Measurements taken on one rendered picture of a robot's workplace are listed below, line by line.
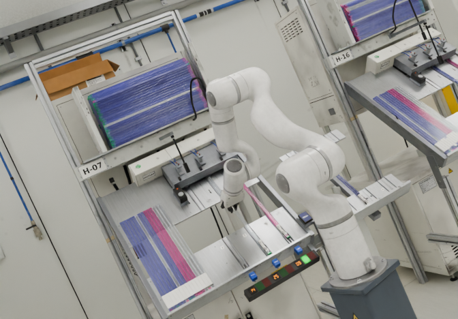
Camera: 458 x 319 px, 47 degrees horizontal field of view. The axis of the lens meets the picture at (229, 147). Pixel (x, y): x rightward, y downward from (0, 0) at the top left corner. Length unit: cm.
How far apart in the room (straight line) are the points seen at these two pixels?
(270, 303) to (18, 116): 230
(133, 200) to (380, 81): 148
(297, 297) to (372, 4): 164
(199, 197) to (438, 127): 122
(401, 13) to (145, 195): 177
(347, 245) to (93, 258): 262
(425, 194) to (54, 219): 248
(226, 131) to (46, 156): 219
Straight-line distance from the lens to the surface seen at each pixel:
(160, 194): 242
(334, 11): 299
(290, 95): 442
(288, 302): 256
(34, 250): 395
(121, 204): 243
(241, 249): 219
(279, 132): 164
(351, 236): 162
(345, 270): 166
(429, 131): 272
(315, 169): 156
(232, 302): 246
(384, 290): 168
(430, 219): 296
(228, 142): 197
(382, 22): 311
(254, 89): 176
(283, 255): 218
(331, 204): 159
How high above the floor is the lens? 132
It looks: 3 degrees down
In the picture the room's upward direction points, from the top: 24 degrees counter-clockwise
